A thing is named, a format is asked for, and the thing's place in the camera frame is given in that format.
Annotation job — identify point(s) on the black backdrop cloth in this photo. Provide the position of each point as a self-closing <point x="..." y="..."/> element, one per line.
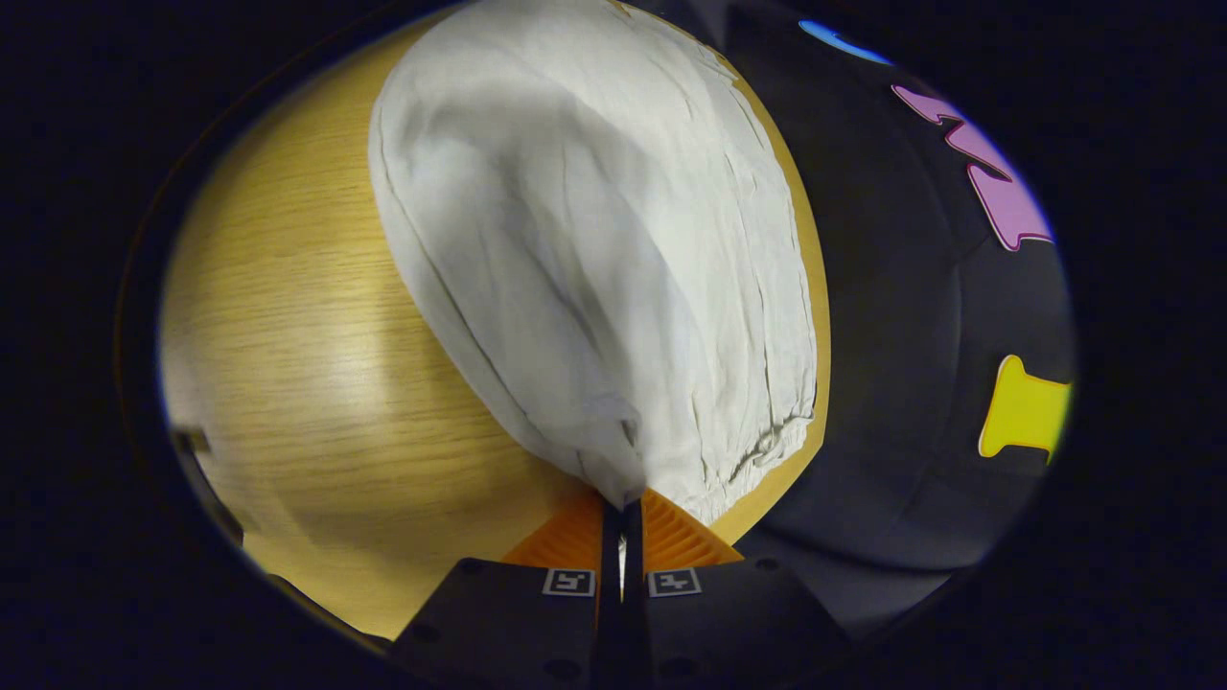
<point x="891" y="335"/>

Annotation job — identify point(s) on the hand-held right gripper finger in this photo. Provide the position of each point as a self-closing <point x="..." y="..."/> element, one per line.
<point x="611" y="594"/>
<point x="633" y="594"/>

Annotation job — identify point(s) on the white jeans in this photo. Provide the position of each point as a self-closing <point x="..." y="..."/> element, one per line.
<point x="594" y="240"/>

